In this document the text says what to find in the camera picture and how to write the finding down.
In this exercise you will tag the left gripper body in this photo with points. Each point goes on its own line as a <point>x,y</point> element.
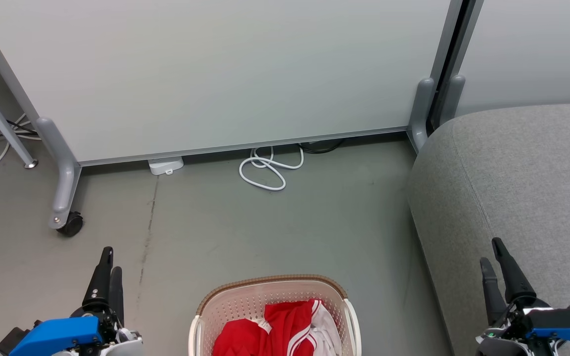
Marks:
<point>114,341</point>

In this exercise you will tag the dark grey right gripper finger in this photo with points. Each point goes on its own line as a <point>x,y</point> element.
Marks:
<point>515,279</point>
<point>492,294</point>

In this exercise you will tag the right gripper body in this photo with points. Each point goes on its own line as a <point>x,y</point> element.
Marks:
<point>507,336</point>

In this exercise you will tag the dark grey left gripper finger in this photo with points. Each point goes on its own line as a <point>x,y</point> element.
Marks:
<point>117,296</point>
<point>98,284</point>

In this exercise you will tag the plain red garment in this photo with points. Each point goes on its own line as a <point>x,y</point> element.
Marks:
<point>238,340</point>

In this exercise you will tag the red garment with white stripes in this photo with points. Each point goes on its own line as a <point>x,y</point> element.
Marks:
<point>292,321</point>

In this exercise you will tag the grey fabric sofa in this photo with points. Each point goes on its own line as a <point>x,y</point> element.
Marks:
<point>527,188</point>

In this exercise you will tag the black caster wheel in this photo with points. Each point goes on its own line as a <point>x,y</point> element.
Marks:
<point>72,225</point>

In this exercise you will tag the grey partition leg with caster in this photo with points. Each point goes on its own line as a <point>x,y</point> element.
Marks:
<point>65,178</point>

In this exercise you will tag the cream plastic laundry basket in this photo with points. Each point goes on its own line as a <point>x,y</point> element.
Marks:
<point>245,301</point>

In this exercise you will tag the white power adapter box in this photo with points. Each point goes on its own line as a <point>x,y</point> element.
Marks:
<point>165,164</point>

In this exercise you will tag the narrow white partition panel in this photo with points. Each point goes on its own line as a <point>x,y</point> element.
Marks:
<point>532,49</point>

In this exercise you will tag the wide white partition panel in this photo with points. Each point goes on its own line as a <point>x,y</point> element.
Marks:
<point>215,74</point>

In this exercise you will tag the blue black left wrist camera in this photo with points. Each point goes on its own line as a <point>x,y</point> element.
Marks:
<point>60,333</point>

